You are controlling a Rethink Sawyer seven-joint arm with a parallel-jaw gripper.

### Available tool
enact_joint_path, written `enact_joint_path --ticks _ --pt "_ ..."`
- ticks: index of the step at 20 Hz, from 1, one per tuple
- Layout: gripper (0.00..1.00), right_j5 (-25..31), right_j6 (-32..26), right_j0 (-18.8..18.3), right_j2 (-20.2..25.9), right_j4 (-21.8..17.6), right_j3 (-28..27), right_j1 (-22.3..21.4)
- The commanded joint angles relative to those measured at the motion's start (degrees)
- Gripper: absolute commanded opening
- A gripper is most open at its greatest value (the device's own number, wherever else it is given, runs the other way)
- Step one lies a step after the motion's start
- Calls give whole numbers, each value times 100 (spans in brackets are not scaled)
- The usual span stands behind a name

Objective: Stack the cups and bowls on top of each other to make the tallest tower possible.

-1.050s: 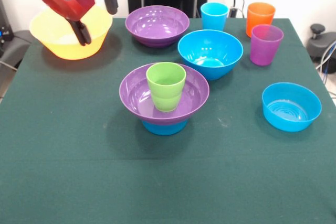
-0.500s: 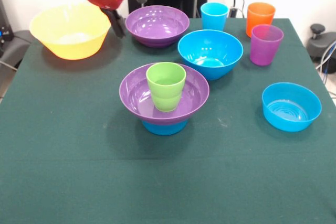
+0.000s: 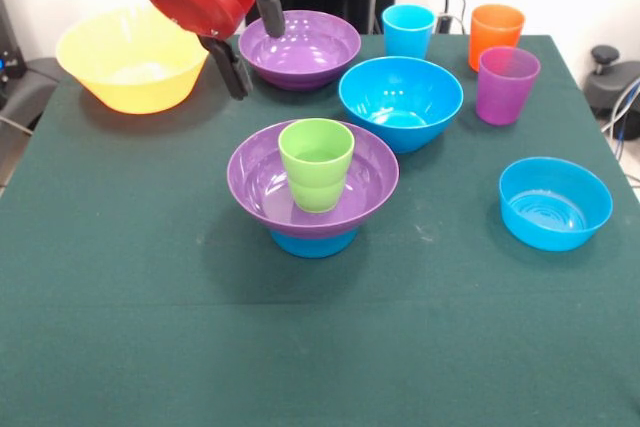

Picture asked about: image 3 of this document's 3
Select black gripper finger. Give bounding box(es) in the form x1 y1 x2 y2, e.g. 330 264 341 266
196 33 252 102
255 0 288 40

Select green cup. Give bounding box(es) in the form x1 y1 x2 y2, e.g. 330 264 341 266
277 118 357 187
288 179 348 214

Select large deep blue bowl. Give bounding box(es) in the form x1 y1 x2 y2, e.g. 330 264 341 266
338 55 465 155

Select purple bowl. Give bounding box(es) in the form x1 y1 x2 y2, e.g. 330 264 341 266
237 9 362 92
226 119 401 241

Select small blue bowl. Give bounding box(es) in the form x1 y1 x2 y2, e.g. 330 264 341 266
498 156 614 252
267 226 359 259

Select yellow bowl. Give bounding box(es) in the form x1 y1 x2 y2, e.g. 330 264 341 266
54 5 210 115

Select blue cup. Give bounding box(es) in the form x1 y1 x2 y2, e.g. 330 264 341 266
382 3 436 61

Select black power strip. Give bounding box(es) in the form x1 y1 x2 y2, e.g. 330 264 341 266
435 12 469 34

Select black electronic device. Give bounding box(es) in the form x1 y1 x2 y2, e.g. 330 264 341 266
0 0 27 81

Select orange cup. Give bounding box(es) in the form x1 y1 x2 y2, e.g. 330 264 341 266
468 3 527 73

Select purple cup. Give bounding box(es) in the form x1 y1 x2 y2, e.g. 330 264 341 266
475 45 542 127

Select dark green tablecloth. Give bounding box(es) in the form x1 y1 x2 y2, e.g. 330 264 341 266
0 34 640 427

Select black knobbed equipment base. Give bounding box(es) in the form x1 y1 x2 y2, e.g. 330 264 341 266
583 45 640 113

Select white cable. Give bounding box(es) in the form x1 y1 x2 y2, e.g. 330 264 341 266
601 111 640 136
0 114 34 137

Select blue cable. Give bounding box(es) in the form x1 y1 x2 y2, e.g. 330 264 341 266
610 77 640 158

